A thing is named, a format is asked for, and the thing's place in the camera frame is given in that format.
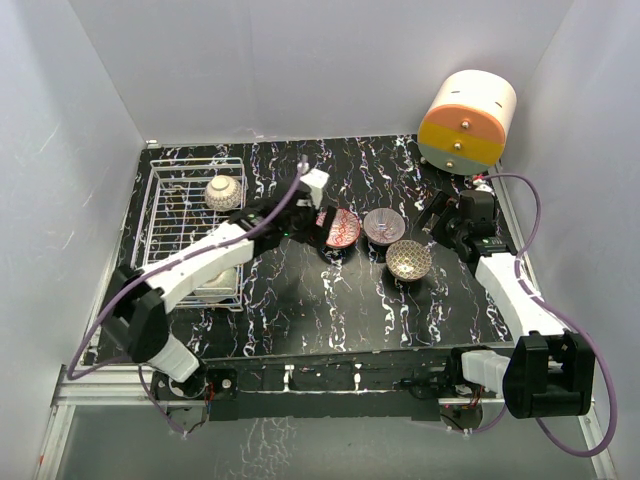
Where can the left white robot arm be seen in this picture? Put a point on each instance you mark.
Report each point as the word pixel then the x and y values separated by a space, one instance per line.
pixel 136 316

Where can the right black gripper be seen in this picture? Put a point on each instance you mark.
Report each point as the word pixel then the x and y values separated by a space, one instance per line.
pixel 434 207

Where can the green patterned bowl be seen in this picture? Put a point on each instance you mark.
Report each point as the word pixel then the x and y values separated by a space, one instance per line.
pixel 219 289

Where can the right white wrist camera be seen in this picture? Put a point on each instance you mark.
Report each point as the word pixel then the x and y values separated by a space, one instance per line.
pixel 481 184

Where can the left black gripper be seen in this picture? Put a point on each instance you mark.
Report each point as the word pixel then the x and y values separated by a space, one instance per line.
pixel 314 233

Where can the orange yellow cylindrical drawer unit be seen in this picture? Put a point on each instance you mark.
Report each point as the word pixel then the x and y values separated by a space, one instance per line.
pixel 465 129

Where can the white wire dish rack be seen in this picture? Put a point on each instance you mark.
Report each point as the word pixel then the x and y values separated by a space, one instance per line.
pixel 174 215

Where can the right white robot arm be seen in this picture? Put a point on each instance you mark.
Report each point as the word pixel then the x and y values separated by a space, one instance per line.
pixel 550 371

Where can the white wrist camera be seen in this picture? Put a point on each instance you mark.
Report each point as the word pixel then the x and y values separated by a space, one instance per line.
pixel 481 184
pixel 316 181

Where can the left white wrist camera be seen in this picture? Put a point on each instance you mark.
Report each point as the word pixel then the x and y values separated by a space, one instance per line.
pixel 316 181

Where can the brown lattice patterned bowl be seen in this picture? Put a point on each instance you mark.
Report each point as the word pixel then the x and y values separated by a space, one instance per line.
pixel 408 260

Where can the purple striped bowl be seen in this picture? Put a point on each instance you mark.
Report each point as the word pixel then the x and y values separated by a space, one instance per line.
pixel 383 226

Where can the red patterned bowl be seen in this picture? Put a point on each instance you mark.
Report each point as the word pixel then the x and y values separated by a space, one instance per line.
pixel 345 230

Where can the black front base frame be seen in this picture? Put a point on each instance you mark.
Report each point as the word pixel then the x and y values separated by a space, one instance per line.
pixel 408 383

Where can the pink spoked patterned bowl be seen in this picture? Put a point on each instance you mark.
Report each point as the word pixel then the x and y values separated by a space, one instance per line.
pixel 223 193

